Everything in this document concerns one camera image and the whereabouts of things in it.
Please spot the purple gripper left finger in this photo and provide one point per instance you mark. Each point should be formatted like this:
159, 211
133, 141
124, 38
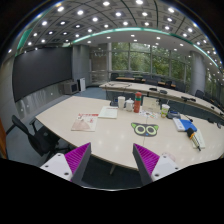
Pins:
70, 166

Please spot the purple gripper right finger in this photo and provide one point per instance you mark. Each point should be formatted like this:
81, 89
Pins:
151, 166

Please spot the black office chair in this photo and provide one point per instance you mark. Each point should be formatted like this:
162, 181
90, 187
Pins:
43, 141

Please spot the red white magazine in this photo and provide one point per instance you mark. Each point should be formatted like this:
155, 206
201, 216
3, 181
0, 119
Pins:
85, 122

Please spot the black yellow marker pen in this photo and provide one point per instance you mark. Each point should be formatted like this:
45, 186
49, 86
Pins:
192, 137

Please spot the green white paper cup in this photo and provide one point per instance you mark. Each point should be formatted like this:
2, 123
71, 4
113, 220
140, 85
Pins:
164, 110

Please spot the white closed book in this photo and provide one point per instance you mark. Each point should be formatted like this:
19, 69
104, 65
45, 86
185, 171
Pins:
108, 112

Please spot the white ceramic teapot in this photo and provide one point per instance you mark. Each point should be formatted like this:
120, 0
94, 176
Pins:
129, 104

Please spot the red thermos bottle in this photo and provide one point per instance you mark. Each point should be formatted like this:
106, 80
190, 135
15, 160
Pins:
137, 102

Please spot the long conference table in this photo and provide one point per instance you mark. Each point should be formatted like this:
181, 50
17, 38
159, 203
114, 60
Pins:
149, 90

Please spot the grey box cabinet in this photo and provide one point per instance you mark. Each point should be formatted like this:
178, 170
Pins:
69, 88

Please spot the large black wall screen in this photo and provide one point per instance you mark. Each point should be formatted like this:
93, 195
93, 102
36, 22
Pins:
40, 68

